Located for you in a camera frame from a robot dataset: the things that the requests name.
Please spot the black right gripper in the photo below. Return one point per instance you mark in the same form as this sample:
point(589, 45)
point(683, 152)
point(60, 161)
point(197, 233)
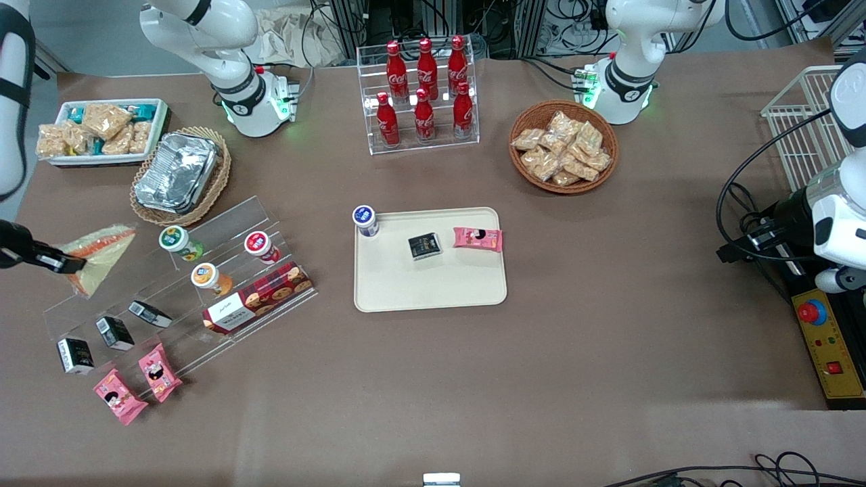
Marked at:
point(15, 241)

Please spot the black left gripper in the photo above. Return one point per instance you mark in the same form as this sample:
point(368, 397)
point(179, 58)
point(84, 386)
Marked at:
point(789, 215)

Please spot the triangle sandwich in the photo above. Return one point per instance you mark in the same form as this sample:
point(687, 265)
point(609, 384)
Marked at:
point(105, 253)

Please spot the beige plastic tray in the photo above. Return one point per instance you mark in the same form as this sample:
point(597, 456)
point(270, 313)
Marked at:
point(433, 284)

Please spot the small black box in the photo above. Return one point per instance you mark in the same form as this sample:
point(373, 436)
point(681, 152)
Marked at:
point(425, 246)
point(150, 314)
point(75, 356)
point(115, 333)

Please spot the green lid cup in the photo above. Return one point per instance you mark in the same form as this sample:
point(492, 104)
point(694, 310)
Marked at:
point(174, 238)

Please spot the clear-wrapped rice cracker packet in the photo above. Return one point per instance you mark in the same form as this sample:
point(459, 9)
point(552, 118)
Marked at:
point(526, 139)
point(565, 124)
point(541, 164)
point(140, 135)
point(51, 138)
point(580, 167)
point(76, 138)
point(555, 143)
point(588, 137)
point(107, 118)
point(599, 161)
point(118, 142)

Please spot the yellow emergency stop box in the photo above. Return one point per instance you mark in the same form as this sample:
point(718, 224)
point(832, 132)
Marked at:
point(829, 345)

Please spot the stacked foil containers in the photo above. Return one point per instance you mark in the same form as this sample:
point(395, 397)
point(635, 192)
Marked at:
point(176, 172)

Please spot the orange lid cup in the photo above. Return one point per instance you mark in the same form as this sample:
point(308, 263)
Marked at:
point(204, 275)

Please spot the teal snack packet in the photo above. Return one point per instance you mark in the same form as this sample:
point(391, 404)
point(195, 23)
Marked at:
point(143, 110)
point(75, 113)

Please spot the pink snack packet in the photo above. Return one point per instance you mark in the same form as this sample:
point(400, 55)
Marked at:
point(160, 372)
point(118, 398)
point(477, 238)

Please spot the white rectangular plastic bin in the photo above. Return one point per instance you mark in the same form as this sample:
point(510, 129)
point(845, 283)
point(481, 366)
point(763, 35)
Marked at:
point(159, 125)

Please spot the oval tan wicker basket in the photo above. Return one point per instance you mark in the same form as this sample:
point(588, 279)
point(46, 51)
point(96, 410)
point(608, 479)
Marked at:
point(220, 176)

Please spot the clear acrylic stepped shelf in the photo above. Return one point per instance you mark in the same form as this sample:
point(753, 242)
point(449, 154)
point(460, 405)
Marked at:
point(237, 216)

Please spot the red lid cup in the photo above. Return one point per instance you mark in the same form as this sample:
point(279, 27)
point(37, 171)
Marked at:
point(258, 242)

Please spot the red cookie box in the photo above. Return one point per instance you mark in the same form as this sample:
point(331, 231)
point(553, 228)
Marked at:
point(270, 294)

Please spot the round brown wicker basket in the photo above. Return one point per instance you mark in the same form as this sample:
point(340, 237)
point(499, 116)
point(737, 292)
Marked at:
point(534, 118)

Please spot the red cola bottle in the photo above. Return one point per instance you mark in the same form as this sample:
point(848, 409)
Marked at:
point(427, 64)
point(463, 115)
point(457, 62)
point(388, 125)
point(424, 120)
point(396, 67)

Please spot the blue lid yogurt cup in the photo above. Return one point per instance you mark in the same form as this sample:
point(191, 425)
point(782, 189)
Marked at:
point(365, 218)

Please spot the clear acrylic bottle rack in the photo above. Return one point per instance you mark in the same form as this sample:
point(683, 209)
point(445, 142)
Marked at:
point(440, 138)

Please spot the beige crumpled cloth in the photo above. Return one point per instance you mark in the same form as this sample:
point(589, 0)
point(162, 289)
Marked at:
point(291, 37)

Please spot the small white device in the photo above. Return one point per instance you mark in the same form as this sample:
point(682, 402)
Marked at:
point(442, 479)

